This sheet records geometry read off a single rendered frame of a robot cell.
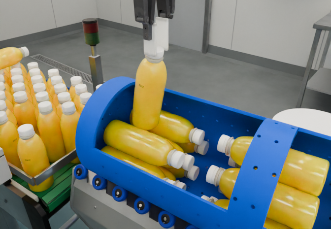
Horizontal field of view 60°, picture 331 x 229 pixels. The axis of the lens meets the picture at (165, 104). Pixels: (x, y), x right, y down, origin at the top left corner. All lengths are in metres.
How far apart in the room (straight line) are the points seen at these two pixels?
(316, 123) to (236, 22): 3.29
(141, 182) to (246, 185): 0.23
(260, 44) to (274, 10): 0.47
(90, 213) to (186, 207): 0.40
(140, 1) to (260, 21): 3.57
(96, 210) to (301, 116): 0.72
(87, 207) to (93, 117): 0.32
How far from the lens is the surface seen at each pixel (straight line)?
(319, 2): 3.84
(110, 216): 0.88
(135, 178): 0.66
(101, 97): 0.72
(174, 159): 0.66
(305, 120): 1.05
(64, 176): 1.00
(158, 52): 0.62
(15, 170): 0.96
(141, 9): 0.57
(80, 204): 0.95
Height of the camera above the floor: 1.56
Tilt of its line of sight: 30 degrees down
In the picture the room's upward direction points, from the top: straight up
